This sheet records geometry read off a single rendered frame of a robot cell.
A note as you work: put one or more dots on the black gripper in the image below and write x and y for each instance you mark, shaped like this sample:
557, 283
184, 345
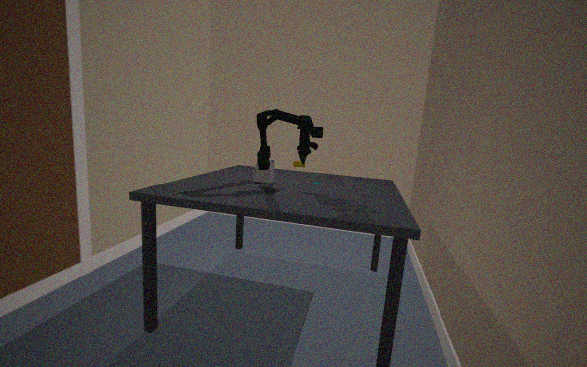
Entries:
303, 149

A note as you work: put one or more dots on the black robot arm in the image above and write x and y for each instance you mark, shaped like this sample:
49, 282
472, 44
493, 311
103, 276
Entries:
304, 124

